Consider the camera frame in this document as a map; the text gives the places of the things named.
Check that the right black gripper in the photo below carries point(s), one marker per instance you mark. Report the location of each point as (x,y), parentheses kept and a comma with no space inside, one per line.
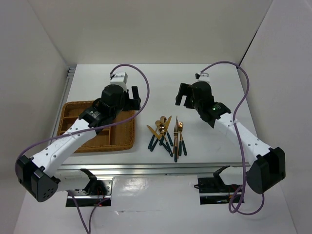
(186,90)

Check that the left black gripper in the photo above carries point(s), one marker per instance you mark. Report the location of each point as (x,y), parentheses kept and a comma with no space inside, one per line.
(132,104)

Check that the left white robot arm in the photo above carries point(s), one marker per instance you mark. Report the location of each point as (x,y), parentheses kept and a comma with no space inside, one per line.
(37,173)

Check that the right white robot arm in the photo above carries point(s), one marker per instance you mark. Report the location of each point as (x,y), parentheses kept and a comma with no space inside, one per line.
(267,164)

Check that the wicker cutlery tray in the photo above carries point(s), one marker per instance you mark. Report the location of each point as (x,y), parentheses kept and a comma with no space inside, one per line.
(116,138)

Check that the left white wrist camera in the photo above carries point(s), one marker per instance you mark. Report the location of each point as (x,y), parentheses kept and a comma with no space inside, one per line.
(119,78)

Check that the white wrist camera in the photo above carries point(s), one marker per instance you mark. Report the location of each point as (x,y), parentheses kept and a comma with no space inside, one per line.
(202,76)
(119,78)

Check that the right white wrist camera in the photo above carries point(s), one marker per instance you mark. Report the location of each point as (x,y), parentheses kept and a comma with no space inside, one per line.
(202,76)

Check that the aluminium table rail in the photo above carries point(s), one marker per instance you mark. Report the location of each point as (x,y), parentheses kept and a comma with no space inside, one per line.
(166,169)

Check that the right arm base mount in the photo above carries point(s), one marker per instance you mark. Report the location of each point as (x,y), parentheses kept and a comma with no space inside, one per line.
(212,190)

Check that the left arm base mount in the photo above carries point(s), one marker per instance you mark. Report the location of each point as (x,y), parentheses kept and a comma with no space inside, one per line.
(91,191)

